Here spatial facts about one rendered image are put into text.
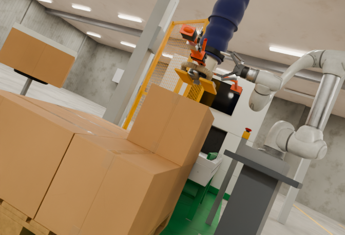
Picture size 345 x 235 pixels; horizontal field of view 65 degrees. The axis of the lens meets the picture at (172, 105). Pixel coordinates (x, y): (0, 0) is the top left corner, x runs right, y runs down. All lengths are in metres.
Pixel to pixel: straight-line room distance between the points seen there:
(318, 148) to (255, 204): 0.55
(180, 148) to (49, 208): 0.79
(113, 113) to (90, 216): 2.19
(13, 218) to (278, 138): 1.62
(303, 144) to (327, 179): 10.96
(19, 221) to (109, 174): 0.45
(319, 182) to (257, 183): 10.95
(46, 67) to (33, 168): 1.71
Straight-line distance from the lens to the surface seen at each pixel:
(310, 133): 1.99
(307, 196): 12.92
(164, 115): 1.71
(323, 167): 12.95
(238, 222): 2.06
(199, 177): 2.32
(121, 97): 3.30
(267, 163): 1.96
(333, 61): 2.09
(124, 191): 1.15
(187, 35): 1.47
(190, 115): 1.68
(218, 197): 2.90
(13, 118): 1.45
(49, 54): 2.94
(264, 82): 1.71
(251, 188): 2.02
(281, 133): 2.06
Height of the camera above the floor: 0.75
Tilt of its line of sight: 4 degrees up
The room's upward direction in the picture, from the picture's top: 24 degrees clockwise
